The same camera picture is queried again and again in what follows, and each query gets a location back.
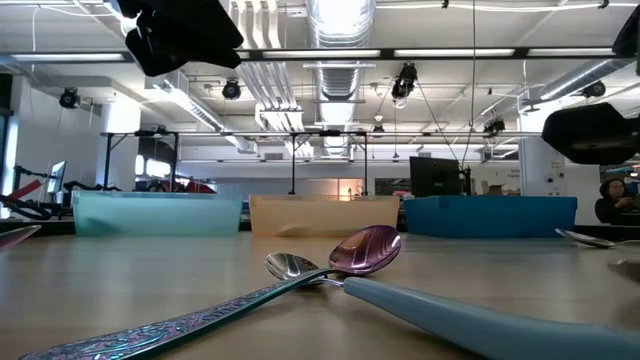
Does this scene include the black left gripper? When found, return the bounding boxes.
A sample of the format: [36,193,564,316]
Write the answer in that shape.
[114,0,245,78]

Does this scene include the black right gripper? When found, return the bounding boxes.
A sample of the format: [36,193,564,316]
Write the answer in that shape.
[541,102,640,167]

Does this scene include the purple spoon with patterned handle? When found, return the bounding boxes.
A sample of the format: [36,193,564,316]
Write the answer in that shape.
[19,224,403,360]

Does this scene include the white column with signs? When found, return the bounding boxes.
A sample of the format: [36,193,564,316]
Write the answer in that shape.
[518,99,569,197]

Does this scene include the black rig crossbar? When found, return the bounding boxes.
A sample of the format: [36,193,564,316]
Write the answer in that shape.
[0,48,640,64]

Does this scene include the white ceiling conduit bundle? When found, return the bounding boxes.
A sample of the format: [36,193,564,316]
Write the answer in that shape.
[219,0,307,134]

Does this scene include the plain white column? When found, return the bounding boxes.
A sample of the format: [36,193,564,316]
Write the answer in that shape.
[97,102,142,191]

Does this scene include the blue plastic bin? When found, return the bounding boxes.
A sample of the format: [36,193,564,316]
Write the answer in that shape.
[403,195,579,239]

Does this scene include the black computer monitor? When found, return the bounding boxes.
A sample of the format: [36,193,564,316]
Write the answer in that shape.
[409,156,464,198]

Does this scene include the teal translucent plastic bin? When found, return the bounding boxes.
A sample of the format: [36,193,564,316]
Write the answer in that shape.
[71,190,244,238]

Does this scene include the slim grey computer monitor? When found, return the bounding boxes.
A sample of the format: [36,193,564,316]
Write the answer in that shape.
[46,160,68,197]

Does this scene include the orange translucent plastic bin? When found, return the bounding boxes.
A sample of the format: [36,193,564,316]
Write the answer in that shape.
[248,194,401,238]

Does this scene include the purple iridescent spoon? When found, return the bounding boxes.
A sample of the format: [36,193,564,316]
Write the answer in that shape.
[0,224,42,253]

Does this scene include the slanted silver ceiling duct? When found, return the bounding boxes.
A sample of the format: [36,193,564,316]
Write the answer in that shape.
[537,57,636,104]

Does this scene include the white rectangular ceiling duct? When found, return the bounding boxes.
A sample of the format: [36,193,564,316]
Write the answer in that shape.
[144,69,257,154]

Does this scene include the black metal frame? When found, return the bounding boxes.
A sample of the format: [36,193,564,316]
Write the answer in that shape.
[99,130,181,192]
[287,130,371,197]

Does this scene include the round silver ceiling duct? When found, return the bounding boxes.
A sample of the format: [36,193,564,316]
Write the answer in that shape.
[305,0,377,157]

